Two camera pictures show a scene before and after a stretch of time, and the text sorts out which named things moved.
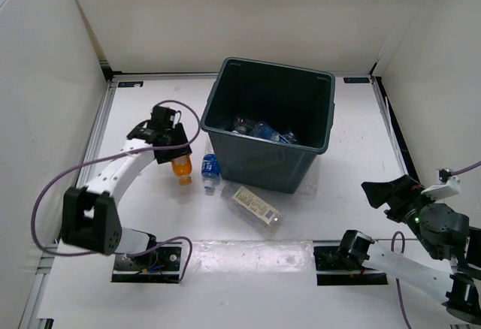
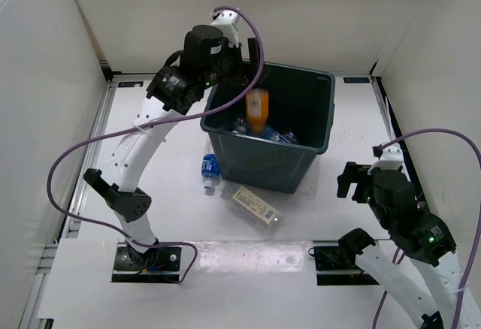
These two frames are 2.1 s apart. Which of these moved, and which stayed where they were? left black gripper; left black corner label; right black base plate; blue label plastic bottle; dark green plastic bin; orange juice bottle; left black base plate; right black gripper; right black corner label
Moved: left black gripper; right black gripper; orange juice bottle
Stayed: blue label plastic bottle; right black base plate; right black corner label; dark green plastic bin; left black corner label; left black base plate
